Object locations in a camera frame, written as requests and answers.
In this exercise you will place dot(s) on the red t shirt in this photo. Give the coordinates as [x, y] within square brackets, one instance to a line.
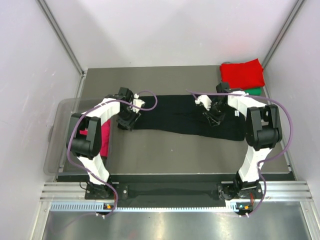
[245, 75]

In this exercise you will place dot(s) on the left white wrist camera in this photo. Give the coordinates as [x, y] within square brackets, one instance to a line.
[137, 103]

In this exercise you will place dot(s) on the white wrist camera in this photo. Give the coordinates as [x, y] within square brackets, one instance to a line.
[137, 103]
[205, 101]

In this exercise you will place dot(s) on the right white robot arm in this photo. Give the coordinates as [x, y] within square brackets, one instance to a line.
[262, 131]

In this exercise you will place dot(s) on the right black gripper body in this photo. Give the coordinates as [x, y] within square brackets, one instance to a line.
[218, 109]

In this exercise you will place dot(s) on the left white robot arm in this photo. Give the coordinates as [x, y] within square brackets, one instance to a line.
[84, 139]

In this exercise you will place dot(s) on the magenta t shirt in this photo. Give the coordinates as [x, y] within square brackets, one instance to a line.
[105, 137]

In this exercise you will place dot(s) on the black t shirt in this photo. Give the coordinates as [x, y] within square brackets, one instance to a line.
[179, 114]

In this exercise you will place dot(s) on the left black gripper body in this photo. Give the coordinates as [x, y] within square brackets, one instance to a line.
[127, 118]

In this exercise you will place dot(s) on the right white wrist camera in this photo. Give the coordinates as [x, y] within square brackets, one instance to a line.
[205, 101]

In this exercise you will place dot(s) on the folded green t shirt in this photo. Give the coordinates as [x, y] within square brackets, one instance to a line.
[257, 91]

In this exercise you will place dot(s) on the clear plastic bin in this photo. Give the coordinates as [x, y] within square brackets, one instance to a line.
[56, 161]

